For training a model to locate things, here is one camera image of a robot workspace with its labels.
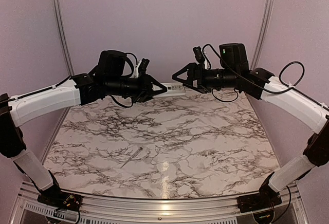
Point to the aluminium corner post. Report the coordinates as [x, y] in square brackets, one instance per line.
[263, 32]
[62, 36]

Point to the white remote control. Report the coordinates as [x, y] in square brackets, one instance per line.
[174, 89]

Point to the small clear-handled screwdriver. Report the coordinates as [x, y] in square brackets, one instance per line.
[133, 156]

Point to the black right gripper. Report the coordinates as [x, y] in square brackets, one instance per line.
[193, 68]

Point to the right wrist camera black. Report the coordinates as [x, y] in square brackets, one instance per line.
[198, 54]

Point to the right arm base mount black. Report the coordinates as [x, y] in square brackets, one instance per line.
[257, 201]

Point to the right aluminium corner post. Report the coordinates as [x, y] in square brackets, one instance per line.
[263, 32]

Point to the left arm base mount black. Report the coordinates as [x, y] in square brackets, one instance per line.
[62, 200]

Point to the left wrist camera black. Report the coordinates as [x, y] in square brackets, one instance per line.
[143, 65]

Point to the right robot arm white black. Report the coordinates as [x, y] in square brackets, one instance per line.
[264, 86]

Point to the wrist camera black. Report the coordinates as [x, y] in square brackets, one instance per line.
[143, 65]
[198, 54]

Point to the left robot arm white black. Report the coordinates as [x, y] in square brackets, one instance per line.
[114, 75]

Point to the left aluminium corner post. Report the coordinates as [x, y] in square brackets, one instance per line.
[62, 36]

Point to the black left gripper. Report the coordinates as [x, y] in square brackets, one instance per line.
[146, 92]

